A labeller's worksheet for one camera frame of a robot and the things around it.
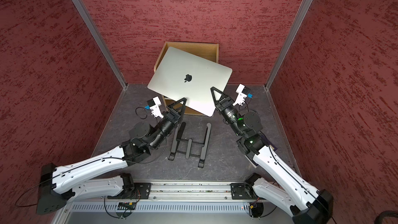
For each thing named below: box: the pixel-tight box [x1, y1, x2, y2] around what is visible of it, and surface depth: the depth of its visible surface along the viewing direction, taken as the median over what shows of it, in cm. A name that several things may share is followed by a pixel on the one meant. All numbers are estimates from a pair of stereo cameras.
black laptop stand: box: [167, 121, 212, 169], surface depth 87 cm
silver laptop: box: [147, 46, 233, 118], surface depth 64 cm
